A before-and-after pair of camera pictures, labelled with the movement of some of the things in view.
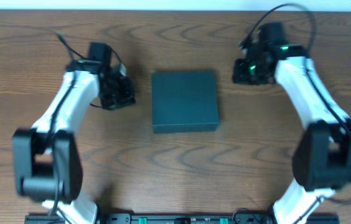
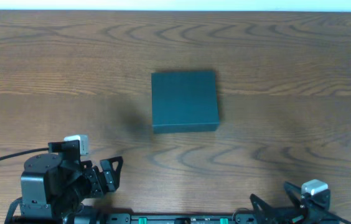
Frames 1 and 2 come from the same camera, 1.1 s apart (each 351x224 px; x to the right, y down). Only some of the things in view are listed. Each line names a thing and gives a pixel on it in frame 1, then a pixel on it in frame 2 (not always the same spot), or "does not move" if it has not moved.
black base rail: [182, 218] does not move
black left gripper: [119, 94] to [99, 178]
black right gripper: [245, 73] to [290, 210]
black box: [184, 101] does not move
